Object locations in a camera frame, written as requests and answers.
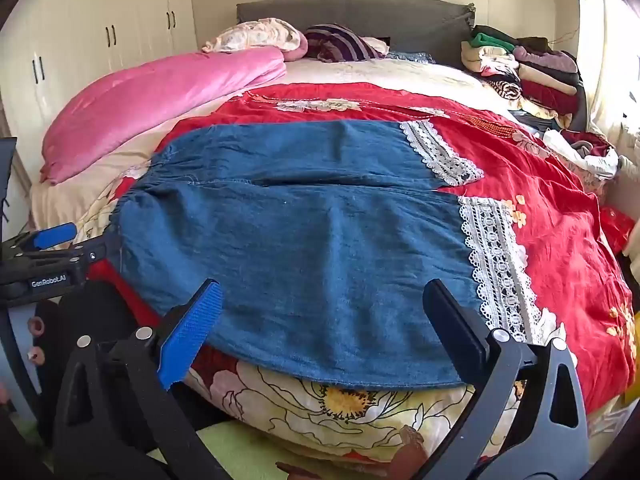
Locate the cream wardrobe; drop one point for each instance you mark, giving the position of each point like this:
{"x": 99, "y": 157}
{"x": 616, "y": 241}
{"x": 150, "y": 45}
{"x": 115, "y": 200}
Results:
{"x": 100, "y": 25}

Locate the person's left hand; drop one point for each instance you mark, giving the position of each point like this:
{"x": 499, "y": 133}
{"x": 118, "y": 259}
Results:
{"x": 36, "y": 327}

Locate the blue patterned cloth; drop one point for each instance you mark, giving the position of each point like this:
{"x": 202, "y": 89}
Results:
{"x": 410, "y": 56}

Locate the grey bed headboard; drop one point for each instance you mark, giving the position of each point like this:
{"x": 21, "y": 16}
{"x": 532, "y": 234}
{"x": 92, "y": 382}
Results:
{"x": 380, "y": 15}

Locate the cream floral pillow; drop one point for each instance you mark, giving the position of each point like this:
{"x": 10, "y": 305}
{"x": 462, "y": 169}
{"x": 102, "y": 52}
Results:
{"x": 255, "y": 35}

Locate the blue denim pants lace trim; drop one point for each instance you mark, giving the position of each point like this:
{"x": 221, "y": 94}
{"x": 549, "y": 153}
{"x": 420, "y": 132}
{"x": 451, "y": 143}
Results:
{"x": 300, "y": 240}

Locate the green cloth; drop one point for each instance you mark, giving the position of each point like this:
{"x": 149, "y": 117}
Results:
{"x": 240, "y": 452}

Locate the pile of folded clothes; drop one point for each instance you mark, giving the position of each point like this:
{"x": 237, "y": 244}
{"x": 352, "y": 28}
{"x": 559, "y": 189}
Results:
{"x": 540, "y": 75}

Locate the pink quilt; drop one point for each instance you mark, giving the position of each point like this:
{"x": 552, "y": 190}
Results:
{"x": 150, "y": 100}

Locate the pale curtain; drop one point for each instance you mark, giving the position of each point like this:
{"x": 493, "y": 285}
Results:
{"x": 610, "y": 60}

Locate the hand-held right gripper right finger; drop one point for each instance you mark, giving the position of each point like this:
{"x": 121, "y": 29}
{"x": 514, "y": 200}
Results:
{"x": 462, "y": 327}

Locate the purple striped garment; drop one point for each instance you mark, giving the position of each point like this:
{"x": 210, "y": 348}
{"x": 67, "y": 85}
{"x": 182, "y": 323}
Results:
{"x": 335, "y": 40}

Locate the red floral blanket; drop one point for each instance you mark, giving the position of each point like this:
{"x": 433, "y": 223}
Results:
{"x": 550, "y": 210}

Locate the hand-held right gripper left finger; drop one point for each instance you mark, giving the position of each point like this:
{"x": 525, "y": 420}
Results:
{"x": 192, "y": 332}

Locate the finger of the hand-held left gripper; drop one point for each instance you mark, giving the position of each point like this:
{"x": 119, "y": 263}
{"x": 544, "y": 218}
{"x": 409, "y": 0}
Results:
{"x": 95, "y": 252}
{"x": 52, "y": 236}

